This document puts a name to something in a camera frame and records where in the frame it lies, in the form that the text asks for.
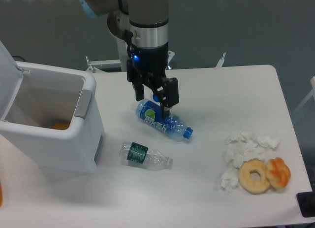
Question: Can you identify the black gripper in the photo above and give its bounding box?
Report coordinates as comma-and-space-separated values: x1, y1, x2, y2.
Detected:
127, 41, 179, 118

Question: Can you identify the blue plastic bottle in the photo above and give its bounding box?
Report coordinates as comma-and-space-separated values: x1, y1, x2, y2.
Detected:
135, 99, 193, 141

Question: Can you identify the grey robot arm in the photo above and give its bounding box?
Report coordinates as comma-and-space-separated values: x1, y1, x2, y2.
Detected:
79, 0, 179, 118

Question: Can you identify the clear bottle green label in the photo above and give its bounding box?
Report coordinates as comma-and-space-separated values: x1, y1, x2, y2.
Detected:
120, 142, 173, 171

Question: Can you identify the orange object in bin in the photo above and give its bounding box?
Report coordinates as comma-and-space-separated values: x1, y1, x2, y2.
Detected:
51, 122, 70, 130

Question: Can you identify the white trash bin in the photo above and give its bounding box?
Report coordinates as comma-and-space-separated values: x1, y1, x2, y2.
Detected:
0, 46, 105, 173

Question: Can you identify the large crumpled white tissue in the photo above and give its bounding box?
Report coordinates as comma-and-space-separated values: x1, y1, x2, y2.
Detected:
223, 131, 280, 169

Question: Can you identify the small crumpled white tissue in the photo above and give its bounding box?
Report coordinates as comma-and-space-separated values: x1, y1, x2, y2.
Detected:
220, 168, 239, 195

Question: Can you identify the orange twisted bread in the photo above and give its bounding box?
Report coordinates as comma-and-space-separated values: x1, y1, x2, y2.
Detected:
266, 157, 291, 189

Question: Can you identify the white furniture at right edge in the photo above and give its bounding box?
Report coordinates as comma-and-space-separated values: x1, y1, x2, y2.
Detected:
291, 76, 315, 124

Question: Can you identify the orange object at left edge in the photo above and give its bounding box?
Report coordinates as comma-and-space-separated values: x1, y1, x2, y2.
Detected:
0, 179, 3, 207

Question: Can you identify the black device at edge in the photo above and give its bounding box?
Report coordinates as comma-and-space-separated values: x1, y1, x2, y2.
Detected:
296, 192, 315, 218

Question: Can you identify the ring donut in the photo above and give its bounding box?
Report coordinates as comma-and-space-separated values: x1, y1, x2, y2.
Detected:
238, 160, 270, 194

